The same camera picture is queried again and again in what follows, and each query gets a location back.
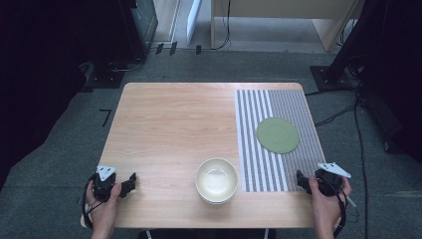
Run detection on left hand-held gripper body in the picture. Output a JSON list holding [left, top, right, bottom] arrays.
[[92, 164, 123, 203]]

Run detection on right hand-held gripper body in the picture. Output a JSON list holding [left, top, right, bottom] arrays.
[[313, 161, 352, 198]]

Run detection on green round plate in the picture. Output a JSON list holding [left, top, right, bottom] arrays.
[[256, 117, 301, 155]]

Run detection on cream white bowl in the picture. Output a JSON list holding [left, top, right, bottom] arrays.
[[194, 156, 239, 205]]

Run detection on person's left hand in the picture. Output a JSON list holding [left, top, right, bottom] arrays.
[[85, 181, 122, 231]]

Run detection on person's right hand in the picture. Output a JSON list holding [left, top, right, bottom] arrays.
[[308, 175, 353, 231]]

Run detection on grey white striped placemat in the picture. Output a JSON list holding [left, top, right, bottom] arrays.
[[233, 88, 327, 193]]

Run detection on person's dark clothing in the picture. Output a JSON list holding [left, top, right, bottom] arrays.
[[136, 227, 277, 239]]

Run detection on dark curtain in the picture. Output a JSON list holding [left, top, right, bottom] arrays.
[[0, 0, 122, 192], [359, 0, 422, 165]]

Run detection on black cabinet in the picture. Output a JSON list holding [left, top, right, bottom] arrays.
[[117, 0, 159, 64]]

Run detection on light wooden desk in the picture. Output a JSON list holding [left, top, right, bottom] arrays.
[[210, 0, 366, 53]]

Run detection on white board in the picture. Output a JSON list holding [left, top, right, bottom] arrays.
[[185, 0, 204, 47]]

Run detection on left hand-held gripper cable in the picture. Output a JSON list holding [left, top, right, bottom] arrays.
[[81, 172, 105, 231]]

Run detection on hand-held gripper cable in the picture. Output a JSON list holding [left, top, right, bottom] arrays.
[[81, 172, 105, 231], [331, 177, 348, 239]]

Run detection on right hand-held gripper cable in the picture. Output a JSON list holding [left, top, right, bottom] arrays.
[[331, 177, 348, 239]]

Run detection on long black floor cable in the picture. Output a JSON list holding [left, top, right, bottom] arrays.
[[352, 83, 370, 239]]

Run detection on black stand base plate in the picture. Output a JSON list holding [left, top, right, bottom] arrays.
[[310, 64, 358, 93], [84, 60, 126, 90]]

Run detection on black metal stand post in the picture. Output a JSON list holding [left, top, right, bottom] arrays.
[[326, 0, 382, 83]]

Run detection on black hanging cable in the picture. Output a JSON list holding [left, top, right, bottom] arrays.
[[212, 0, 232, 52]]

